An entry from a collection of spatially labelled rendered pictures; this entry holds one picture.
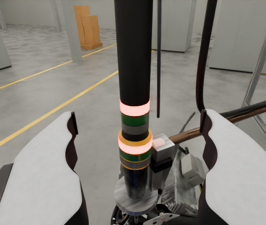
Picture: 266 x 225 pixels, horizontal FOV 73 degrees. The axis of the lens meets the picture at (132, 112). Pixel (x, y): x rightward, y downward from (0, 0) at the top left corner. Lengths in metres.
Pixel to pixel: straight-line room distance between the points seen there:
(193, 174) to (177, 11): 6.80
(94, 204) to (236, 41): 4.96
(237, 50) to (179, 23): 2.51
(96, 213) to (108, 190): 0.26
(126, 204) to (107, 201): 1.74
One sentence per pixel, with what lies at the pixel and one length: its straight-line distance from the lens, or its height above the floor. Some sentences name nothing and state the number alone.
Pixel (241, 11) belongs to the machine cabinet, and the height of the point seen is 1.46.
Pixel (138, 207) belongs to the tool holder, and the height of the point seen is 1.46.
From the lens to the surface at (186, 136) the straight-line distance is 0.28.
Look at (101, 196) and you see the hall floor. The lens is 2.09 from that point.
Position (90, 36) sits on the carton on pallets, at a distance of 8.29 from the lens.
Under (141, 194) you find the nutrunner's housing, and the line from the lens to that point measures 0.30.
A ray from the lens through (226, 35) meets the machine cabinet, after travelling 5.61.
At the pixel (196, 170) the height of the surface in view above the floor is 1.16.
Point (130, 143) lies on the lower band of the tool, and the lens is 0.22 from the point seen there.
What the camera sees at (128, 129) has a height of 1.59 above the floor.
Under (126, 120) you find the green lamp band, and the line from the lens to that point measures 0.20.
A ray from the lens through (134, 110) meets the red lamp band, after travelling 0.19.
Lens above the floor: 1.72
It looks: 32 degrees down
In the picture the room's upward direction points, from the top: 1 degrees counter-clockwise
